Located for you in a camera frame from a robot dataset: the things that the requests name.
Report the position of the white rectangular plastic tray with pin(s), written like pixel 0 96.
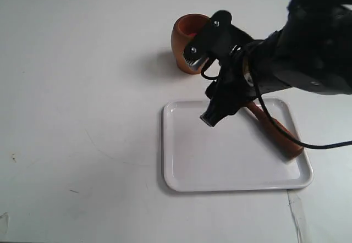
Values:
pixel 234 155

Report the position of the dark wooden pestle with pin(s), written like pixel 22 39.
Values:
pixel 289 149

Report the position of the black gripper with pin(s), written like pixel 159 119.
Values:
pixel 229 91

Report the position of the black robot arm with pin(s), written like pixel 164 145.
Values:
pixel 312 52

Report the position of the wooden mortar cup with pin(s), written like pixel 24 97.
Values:
pixel 185 25

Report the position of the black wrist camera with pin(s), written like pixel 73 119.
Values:
pixel 215 40

